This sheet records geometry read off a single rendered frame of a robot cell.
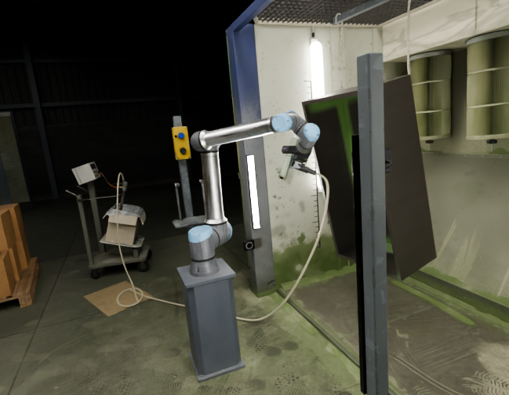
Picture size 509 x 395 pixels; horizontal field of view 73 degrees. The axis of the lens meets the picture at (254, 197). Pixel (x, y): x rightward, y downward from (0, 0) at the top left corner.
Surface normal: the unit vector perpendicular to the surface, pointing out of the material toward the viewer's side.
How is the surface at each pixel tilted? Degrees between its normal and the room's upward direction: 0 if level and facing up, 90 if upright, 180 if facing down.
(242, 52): 90
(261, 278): 90
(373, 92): 90
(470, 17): 90
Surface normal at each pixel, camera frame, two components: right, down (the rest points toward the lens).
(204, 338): 0.37, 0.15
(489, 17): -0.92, 0.15
